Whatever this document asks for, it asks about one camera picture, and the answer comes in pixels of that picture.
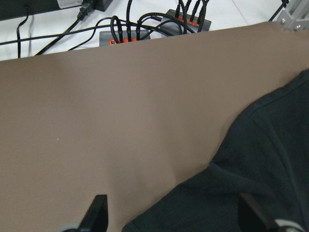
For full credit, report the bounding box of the black t-shirt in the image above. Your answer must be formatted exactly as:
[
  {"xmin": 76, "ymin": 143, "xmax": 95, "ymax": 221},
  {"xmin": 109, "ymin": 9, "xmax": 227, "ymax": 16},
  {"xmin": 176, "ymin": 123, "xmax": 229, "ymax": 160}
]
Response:
[{"xmin": 123, "ymin": 70, "xmax": 309, "ymax": 232}]

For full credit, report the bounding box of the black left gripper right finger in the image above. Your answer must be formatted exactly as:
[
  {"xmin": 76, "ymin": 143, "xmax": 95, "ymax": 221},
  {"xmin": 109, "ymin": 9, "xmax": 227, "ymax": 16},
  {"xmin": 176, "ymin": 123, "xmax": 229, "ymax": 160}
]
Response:
[{"xmin": 238, "ymin": 193, "xmax": 278, "ymax": 232}]

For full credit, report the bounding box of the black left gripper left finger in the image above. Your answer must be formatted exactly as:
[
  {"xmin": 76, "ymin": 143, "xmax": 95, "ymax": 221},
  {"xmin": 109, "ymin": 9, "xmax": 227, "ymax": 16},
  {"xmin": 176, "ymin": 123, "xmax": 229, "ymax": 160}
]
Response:
[{"xmin": 78, "ymin": 194, "xmax": 108, "ymax": 232}]

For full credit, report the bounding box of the grey hub with orange ports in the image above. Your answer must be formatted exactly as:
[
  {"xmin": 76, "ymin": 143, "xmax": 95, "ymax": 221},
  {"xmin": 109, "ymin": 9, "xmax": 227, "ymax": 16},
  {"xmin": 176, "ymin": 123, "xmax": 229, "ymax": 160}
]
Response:
[{"xmin": 99, "ymin": 29, "xmax": 151, "ymax": 46}]

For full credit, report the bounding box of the aluminium profile post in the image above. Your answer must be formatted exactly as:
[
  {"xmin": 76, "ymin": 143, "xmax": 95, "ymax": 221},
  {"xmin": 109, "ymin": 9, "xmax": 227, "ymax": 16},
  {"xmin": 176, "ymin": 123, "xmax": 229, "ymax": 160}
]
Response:
[{"xmin": 276, "ymin": 0, "xmax": 309, "ymax": 31}]

